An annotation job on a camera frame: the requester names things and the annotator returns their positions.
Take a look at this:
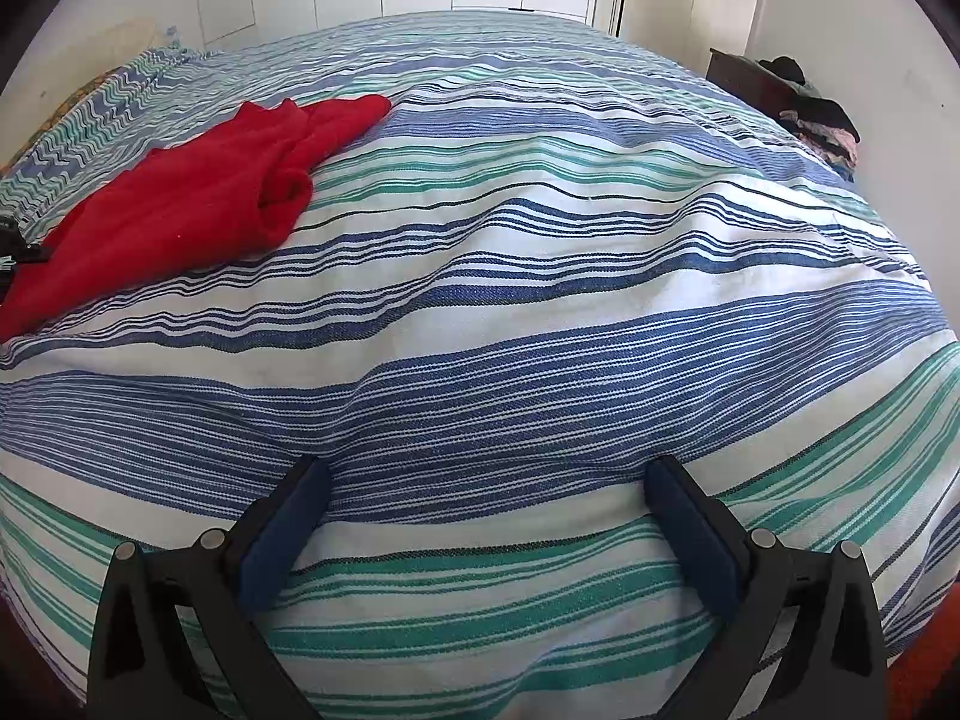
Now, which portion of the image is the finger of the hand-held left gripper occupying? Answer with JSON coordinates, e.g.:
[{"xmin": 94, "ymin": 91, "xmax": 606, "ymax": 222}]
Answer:
[{"xmin": 0, "ymin": 216, "xmax": 50, "ymax": 266}]

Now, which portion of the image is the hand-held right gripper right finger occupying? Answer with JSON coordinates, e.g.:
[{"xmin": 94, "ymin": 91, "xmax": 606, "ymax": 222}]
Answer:
[{"xmin": 645, "ymin": 456, "xmax": 887, "ymax": 720}]

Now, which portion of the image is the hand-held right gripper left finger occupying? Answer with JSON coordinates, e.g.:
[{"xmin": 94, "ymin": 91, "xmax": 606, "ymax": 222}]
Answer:
[{"xmin": 88, "ymin": 454, "xmax": 332, "ymax": 720}]

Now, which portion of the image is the red sweater with white rabbit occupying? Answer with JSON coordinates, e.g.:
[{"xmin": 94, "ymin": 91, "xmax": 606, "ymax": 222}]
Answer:
[{"xmin": 0, "ymin": 94, "xmax": 393, "ymax": 344}]

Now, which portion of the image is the pile of clothes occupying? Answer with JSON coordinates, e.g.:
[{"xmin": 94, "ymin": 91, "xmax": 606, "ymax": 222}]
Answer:
[{"xmin": 756, "ymin": 55, "xmax": 861, "ymax": 182}]

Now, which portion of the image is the blue green striped blanket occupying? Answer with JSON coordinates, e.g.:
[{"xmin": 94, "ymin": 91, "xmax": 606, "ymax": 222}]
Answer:
[{"xmin": 0, "ymin": 11, "xmax": 960, "ymax": 707}]

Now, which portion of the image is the dark wooden dresser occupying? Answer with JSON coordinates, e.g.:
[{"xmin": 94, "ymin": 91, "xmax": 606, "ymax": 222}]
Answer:
[{"xmin": 706, "ymin": 47, "xmax": 805, "ymax": 121}]

